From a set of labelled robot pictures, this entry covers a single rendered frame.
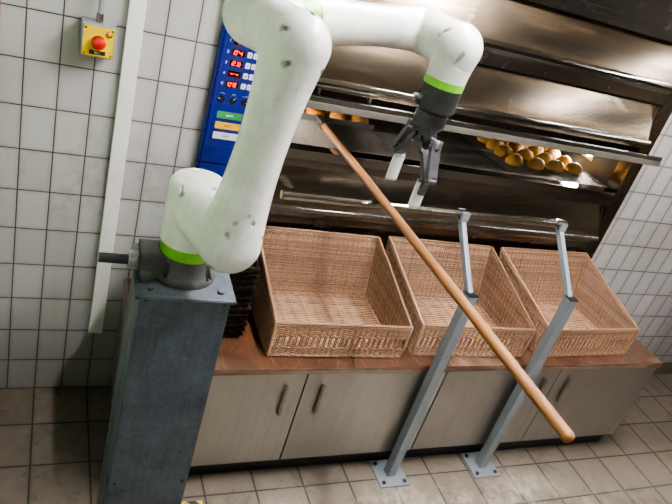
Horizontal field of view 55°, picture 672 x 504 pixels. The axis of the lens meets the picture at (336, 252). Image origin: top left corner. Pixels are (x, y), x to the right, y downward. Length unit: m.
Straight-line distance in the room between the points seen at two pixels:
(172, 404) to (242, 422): 0.83
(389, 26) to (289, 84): 0.38
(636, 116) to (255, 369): 2.05
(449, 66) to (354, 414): 1.57
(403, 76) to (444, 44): 1.08
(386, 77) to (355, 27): 1.09
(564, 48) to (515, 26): 0.26
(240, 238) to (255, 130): 0.21
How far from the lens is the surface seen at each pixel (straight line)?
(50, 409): 2.88
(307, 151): 2.50
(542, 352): 2.80
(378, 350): 2.49
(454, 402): 2.84
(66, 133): 2.35
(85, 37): 2.17
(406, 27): 1.50
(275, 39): 1.15
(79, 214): 2.48
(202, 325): 1.52
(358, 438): 2.75
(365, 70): 2.45
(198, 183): 1.39
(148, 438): 1.74
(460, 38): 1.45
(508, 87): 2.79
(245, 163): 1.21
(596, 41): 2.97
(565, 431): 1.53
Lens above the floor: 2.03
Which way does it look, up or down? 28 degrees down
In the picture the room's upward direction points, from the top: 18 degrees clockwise
